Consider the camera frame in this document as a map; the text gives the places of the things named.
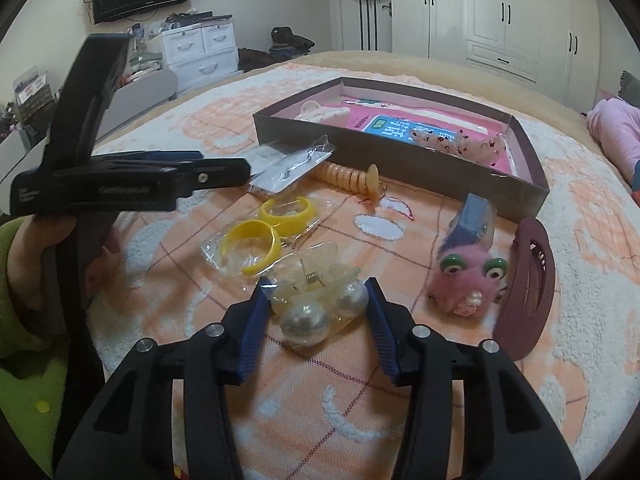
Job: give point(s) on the dark clothes pile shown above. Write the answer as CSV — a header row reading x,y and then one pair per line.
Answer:
x,y
290,40

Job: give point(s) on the beige bed cover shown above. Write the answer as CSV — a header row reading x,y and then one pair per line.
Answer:
x,y
450,67

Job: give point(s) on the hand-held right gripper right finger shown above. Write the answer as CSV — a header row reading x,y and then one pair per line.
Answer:
x,y
385,330

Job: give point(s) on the pink pillow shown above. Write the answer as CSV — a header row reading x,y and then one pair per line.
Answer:
x,y
615,130

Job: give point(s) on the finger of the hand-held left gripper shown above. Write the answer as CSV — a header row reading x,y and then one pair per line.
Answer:
x,y
170,156
220,170

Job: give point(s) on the black flat box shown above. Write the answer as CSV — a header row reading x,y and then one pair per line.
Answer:
x,y
200,16

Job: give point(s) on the orange white fleece blanket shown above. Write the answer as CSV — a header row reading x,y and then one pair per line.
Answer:
x,y
475,410

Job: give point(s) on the grey rounded chair back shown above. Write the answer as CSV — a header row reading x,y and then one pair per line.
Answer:
x,y
145,95

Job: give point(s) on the cluttered desk items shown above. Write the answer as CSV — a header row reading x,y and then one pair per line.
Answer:
x,y
142,55

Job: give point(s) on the clear pearl hair claw clip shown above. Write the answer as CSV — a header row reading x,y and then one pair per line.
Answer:
x,y
300,327

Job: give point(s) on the clear plastic bag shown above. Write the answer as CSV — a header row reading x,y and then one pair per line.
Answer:
x,y
285,160

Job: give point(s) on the white wardrobe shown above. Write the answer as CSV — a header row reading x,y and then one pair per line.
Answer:
x,y
500,10

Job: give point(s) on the blue booklet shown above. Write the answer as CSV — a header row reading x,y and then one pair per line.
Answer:
x,y
395,130

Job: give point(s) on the brown cardboard box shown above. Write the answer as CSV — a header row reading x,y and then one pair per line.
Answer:
x,y
400,160

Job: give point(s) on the pink fuzzy face hair clip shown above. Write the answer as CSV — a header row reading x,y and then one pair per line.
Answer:
x,y
465,275

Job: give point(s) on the pink paper packet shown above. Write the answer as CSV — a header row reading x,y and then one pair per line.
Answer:
x,y
360,110

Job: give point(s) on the maroon hair clip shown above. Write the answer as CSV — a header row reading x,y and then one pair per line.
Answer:
x,y
525,310

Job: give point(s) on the white drawer cabinet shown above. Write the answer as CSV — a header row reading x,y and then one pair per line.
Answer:
x,y
200,55

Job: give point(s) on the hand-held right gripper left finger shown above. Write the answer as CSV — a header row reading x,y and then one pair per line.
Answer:
x,y
252,330

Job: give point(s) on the white door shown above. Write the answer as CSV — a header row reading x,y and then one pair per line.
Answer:
x,y
350,20

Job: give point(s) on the white hair claw clip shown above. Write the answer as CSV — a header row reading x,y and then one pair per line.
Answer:
x,y
312,110

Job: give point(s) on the grey headboard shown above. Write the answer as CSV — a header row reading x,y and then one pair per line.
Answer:
x,y
631,85

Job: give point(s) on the person's left forearm green sleeve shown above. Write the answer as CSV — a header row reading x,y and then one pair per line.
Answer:
x,y
25,385

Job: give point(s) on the person's left hand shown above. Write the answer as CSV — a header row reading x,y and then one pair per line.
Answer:
x,y
30,270

